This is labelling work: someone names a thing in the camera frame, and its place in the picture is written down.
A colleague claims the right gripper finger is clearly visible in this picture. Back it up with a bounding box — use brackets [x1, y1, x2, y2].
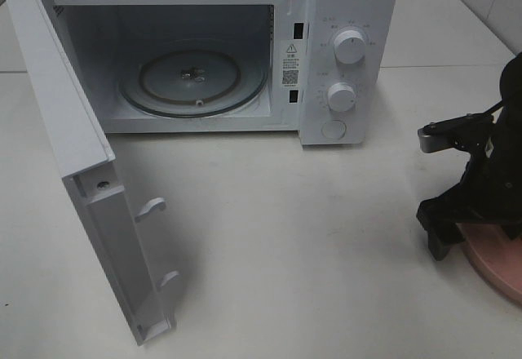
[416, 187, 466, 261]
[505, 223, 522, 240]

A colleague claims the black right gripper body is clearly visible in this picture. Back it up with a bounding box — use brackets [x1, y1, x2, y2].
[457, 113, 521, 228]

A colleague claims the pink round plate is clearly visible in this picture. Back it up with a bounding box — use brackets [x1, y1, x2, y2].
[458, 224, 521, 308]

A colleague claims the round white door button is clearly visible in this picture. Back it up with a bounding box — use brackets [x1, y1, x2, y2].
[321, 120, 347, 140]

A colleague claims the white microwave door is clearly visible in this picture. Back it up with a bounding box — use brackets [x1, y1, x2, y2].
[6, 0, 173, 345]

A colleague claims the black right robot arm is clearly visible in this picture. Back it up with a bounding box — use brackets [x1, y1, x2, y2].
[416, 55, 521, 261]

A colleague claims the upper white microwave knob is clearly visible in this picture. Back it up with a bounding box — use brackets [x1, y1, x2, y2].
[333, 28, 368, 64]

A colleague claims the white microwave oven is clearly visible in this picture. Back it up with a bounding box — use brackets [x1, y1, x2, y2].
[53, 0, 396, 145]

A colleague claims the glass microwave turntable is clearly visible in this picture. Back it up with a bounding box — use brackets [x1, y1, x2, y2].
[119, 38, 271, 118]

